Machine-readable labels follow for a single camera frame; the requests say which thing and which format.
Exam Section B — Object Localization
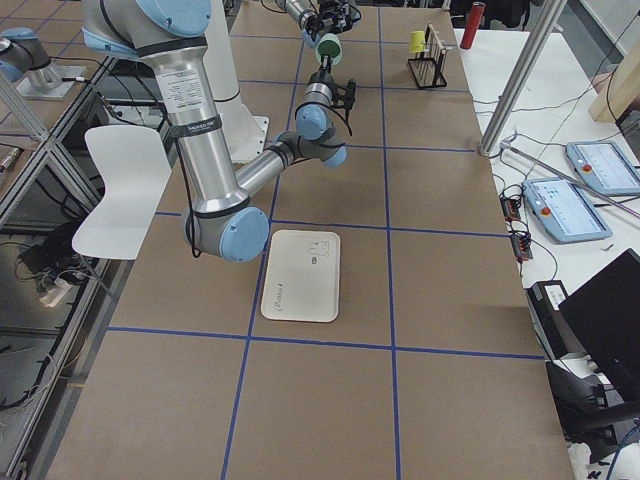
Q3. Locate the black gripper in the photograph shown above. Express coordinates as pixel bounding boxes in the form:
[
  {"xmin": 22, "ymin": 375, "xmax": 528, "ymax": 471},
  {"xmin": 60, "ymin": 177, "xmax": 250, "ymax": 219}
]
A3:
[
  {"xmin": 305, "ymin": 0, "xmax": 362, "ymax": 35},
  {"xmin": 313, "ymin": 54, "xmax": 356, "ymax": 113}
]

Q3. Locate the light green plastic cup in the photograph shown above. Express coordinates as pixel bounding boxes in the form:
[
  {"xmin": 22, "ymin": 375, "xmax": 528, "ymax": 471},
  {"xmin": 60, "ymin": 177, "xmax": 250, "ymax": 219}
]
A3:
[{"xmin": 315, "ymin": 33, "xmax": 342, "ymax": 65}]

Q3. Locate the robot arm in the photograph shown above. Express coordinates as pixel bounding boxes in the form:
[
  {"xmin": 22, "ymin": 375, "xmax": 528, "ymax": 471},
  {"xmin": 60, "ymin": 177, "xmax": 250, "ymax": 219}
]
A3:
[
  {"xmin": 82, "ymin": 1, "xmax": 362, "ymax": 262},
  {"xmin": 261, "ymin": 0, "xmax": 362, "ymax": 38}
]

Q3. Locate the yellow plastic cup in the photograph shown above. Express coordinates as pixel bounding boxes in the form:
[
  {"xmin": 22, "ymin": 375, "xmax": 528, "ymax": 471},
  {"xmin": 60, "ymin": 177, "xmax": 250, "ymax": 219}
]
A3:
[{"xmin": 409, "ymin": 30, "xmax": 426, "ymax": 55}]

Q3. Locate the cream rabbit tray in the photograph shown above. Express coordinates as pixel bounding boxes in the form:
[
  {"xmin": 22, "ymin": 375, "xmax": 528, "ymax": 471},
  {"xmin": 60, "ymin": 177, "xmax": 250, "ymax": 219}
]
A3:
[{"xmin": 261, "ymin": 230, "xmax": 341, "ymax": 323}]

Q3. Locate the red cylinder bottle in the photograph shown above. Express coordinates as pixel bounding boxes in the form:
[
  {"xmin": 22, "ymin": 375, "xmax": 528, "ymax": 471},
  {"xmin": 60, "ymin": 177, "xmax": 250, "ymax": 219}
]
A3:
[{"xmin": 460, "ymin": 1, "xmax": 486, "ymax": 50}]

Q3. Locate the white plastic chair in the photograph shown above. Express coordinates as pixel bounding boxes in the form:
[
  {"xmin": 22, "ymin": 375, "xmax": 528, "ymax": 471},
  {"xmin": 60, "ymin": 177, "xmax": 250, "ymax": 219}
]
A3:
[{"xmin": 72, "ymin": 125, "xmax": 171, "ymax": 260}]

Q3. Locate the near blue teach pendant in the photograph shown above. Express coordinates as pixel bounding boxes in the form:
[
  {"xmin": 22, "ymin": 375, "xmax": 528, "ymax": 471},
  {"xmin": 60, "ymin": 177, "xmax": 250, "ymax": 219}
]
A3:
[{"xmin": 522, "ymin": 177, "xmax": 613, "ymax": 244}]

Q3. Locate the blue teach pendant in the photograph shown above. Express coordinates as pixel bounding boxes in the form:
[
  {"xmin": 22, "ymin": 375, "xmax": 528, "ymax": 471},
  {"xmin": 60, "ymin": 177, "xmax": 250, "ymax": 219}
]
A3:
[
  {"xmin": 565, "ymin": 141, "xmax": 639, "ymax": 196},
  {"xmin": 522, "ymin": 177, "xmax": 613, "ymax": 244}
]

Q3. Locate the far blue teach pendant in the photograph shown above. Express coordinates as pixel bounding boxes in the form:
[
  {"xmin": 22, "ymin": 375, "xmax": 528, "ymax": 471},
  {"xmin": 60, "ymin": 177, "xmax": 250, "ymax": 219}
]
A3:
[{"xmin": 565, "ymin": 141, "xmax": 639, "ymax": 196}]

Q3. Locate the white power strip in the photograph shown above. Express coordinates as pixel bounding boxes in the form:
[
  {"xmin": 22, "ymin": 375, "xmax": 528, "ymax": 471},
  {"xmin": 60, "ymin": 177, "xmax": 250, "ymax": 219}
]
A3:
[{"xmin": 39, "ymin": 278, "xmax": 73, "ymax": 308}]

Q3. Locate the black laptop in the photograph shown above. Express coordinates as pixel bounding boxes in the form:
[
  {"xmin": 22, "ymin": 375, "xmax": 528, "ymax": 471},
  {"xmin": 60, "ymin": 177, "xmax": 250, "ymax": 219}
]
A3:
[{"xmin": 559, "ymin": 248, "xmax": 639, "ymax": 401}]

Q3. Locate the black wire cup rack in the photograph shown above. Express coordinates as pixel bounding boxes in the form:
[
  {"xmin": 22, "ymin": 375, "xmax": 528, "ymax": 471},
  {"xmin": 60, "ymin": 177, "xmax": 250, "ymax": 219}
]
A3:
[{"xmin": 407, "ymin": 22, "xmax": 449, "ymax": 90}]

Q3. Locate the aluminium frame post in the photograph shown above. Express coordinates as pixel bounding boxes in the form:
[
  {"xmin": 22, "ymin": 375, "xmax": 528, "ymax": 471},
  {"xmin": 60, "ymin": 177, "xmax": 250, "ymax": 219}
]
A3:
[{"xmin": 478, "ymin": 0, "xmax": 567, "ymax": 157}]

